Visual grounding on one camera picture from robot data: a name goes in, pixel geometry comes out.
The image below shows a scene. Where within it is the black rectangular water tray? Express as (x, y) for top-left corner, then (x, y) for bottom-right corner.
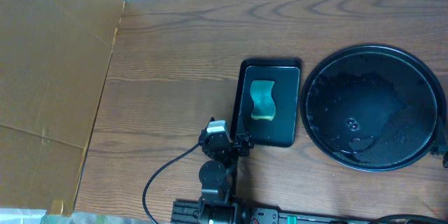
(230, 58), (301, 147)

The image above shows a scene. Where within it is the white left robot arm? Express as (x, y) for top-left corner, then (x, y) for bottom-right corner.
(198, 118), (253, 224)

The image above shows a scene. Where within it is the black round tray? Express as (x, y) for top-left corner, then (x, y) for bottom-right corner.
(300, 45), (447, 172)

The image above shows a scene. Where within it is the green scouring sponge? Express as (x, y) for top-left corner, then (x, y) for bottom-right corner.
(250, 80), (276, 120)

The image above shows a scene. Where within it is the brown cardboard panel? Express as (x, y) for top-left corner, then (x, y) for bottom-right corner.
(1, 0), (125, 216)

